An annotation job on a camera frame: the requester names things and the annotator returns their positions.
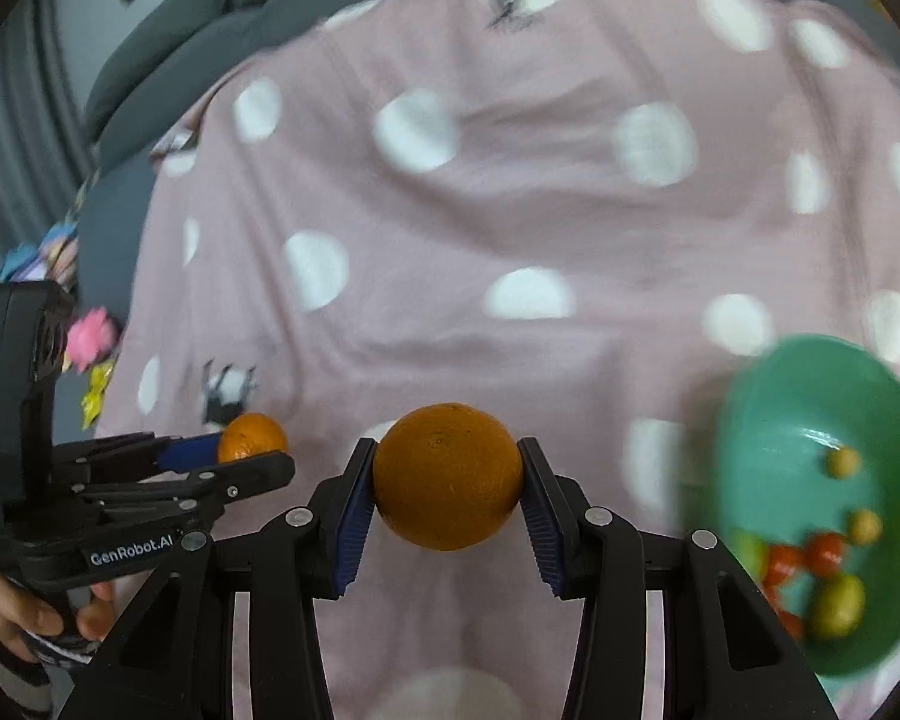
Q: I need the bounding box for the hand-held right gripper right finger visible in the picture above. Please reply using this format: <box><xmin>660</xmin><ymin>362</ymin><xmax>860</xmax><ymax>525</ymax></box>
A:
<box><xmin>517</xmin><ymin>436</ymin><xmax>837</xmax><ymax>720</ymax></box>

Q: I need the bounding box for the small orange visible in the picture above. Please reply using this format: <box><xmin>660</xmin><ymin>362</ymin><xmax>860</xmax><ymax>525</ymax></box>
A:
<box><xmin>217</xmin><ymin>412</ymin><xmax>289</xmax><ymax>464</ymax></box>

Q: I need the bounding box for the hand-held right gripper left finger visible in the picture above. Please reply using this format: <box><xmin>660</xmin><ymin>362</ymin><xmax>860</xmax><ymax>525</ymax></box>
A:
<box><xmin>58</xmin><ymin>437</ymin><xmax>380</xmax><ymax>720</ymax></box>

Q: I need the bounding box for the pink polka dot blanket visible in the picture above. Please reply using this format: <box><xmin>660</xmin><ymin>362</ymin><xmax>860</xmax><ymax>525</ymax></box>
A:
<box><xmin>75</xmin><ymin>0</ymin><xmax>900</xmax><ymax>720</ymax></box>

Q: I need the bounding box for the red tomato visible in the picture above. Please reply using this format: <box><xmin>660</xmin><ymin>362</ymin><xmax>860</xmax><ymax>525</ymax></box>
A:
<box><xmin>804</xmin><ymin>532</ymin><xmax>848</xmax><ymax>578</ymax></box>
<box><xmin>763</xmin><ymin>544</ymin><xmax>806</xmax><ymax>590</ymax></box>
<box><xmin>765</xmin><ymin>589</ymin><xmax>806</xmax><ymax>642</ymax></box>

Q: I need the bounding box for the yellow green fruit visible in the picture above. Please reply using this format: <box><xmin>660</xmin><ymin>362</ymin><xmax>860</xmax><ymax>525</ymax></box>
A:
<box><xmin>808</xmin><ymin>573</ymin><xmax>867</xmax><ymax>640</ymax></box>
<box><xmin>733</xmin><ymin>532</ymin><xmax>769</xmax><ymax>578</ymax></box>

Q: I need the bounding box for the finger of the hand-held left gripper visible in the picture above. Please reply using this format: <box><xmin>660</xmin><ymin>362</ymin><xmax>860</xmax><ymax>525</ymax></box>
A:
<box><xmin>51</xmin><ymin>431</ymin><xmax>226</xmax><ymax>482</ymax></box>
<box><xmin>82</xmin><ymin>450</ymin><xmax>297</xmax><ymax>535</ymax></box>

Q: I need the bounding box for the green plastic bowl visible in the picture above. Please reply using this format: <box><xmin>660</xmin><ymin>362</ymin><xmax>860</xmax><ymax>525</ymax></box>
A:
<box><xmin>720</xmin><ymin>335</ymin><xmax>900</xmax><ymax>677</ymax></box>

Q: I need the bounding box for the large orange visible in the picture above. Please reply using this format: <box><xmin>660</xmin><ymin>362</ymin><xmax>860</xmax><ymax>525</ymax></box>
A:
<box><xmin>373</xmin><ymin>403</ymin><xmax>525</xmax><ymax>551</ymax></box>

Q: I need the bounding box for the person's left forearm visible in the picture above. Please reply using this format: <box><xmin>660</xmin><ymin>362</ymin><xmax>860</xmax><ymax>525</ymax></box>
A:
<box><xmin>0</xmin><ymin>626</ymin><xmax>95</xmax><ymax>720</ymax></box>

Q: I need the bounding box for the row of colourful plush toys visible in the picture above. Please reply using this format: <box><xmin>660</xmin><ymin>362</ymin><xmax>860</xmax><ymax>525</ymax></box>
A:
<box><xmin>0</xmin><ymin>221</ymin><xmax>122</xmax><ymax>432</ymax></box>

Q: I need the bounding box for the person's left hand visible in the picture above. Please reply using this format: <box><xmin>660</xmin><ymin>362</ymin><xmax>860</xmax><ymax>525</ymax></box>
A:
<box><xmin>0</xmin><ymin>574</ymin><xmax>115</xmax><ymax>662</ymax></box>

